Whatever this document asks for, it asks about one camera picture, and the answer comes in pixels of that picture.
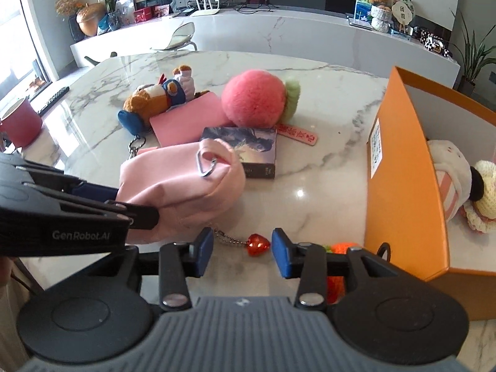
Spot red gift box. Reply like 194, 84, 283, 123
134, 7, 156, 24

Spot pink card case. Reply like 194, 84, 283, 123
149, 91, 233, 150

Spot pink peach plush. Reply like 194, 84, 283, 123
221, 69, 302, 128

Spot brown bear plush keychain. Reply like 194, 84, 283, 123
117, 83, 175, 159

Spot red heart keychain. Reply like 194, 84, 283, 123
211, 225, 271, 257

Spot white router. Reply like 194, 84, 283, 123
192, 0, 221, 17

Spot orchid plant in blue vase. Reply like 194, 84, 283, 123
97, 0, 136, 32

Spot orange cardboard box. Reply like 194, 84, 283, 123
364, 66, 496, 320

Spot red mug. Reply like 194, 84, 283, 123
0, 97, 43, 148

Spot pink tag charm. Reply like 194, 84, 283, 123
276, 123, 318, 146

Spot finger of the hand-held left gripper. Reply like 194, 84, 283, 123
11, 163, 120, 207
50, 197, 160, 230

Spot orange knitted toy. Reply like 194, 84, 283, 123
323, 242, 363, 305

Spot cream crochet doll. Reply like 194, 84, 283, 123
461, 159, 496, 235

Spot blue green painting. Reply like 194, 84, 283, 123
354, 0, 382, 28

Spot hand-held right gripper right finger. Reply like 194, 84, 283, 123
271, 228, 431, 312

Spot golden acorn jar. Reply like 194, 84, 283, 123
75, 2, 107, 37

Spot dried flowers in dark vase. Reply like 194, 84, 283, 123
55, 0, 86, 43

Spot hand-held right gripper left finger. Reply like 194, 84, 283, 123
97, 227, 215, 311

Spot black remote control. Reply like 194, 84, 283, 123
29, 85, 70, 116

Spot illustrated card box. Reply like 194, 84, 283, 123
199, 126, 279, 179

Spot black cables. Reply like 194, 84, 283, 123
232, 2, 280, 13

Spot green potted plant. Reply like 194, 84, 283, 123
449, 8, 496, 97

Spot round fan ornament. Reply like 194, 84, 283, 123
391, 0, 415, 33

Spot white marble sideboard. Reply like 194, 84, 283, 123
70, 8, 462, 90

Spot pink fabric pouch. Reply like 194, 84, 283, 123
116, 137, 246, 245

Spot white chair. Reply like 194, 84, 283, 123
151, 21, 199, 52

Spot cow print box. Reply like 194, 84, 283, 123
424, 33, 450, 57

